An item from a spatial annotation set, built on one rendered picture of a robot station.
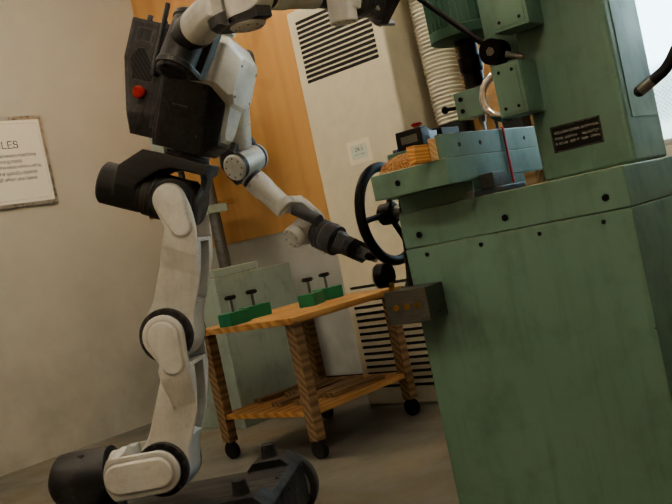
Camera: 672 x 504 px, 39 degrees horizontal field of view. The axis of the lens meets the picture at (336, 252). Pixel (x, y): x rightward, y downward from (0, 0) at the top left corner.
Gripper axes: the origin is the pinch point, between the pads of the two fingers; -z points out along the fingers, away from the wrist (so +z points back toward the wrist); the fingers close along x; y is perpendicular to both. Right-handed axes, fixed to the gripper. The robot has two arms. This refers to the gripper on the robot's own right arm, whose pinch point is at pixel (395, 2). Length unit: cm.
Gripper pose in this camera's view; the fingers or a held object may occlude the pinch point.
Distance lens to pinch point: 240.2
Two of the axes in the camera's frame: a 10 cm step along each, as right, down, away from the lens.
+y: 6.8, 6.1, -4.0
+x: -4.3, 7.8, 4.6
